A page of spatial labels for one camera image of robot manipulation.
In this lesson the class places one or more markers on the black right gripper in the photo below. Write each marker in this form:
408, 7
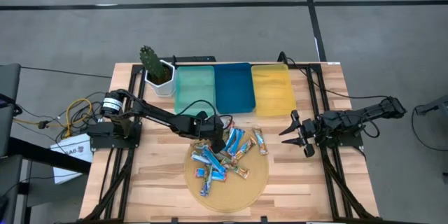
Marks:
315, 129

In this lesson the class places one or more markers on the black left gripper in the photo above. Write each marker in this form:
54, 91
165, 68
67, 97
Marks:
210, 126

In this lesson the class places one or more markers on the pale blue granola bar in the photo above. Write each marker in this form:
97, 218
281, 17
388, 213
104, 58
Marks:
199, 157

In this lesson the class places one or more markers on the green orange granola bar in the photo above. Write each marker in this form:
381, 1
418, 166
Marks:
238, 171

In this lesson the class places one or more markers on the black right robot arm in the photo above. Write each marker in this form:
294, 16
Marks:
367, 113

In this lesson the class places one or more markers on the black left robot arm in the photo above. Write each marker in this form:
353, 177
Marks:
154, 112

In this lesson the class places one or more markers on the round woven straw placemat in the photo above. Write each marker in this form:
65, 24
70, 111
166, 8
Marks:
238, 196

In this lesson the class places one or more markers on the yellow translucent plastic bin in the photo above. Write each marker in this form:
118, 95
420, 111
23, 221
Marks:
273, 91

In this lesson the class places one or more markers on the blue plastic bin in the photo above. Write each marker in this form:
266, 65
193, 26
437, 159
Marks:
234, 87

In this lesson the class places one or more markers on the teal translucent plastic bin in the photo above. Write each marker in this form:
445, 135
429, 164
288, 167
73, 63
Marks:
194, 87

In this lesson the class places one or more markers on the white plant pot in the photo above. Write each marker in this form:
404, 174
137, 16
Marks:
164, 89

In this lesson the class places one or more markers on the white label sticker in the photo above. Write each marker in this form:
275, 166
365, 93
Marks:
334, 63

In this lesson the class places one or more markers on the black power strip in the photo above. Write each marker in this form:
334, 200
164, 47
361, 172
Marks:
196, 59

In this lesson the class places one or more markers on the green cactus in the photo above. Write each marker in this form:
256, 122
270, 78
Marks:
152, 63

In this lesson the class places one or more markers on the grey stand foot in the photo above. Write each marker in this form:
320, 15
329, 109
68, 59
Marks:
434, 106

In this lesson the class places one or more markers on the white paper sheets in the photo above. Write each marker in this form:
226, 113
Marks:
70, 154

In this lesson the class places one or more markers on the black beam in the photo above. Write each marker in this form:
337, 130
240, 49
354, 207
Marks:
45, 155

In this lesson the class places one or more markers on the dark grey cabinet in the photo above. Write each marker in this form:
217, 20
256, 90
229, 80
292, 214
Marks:
8, 87

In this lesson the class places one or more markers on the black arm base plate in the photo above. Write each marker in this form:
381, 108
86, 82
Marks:
350, 140
105, 141

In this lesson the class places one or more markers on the black aluminium table frame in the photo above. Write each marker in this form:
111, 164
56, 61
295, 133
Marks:
314, 67

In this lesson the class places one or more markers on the black clamp bracket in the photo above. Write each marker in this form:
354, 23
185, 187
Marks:
174, 220
264, 220

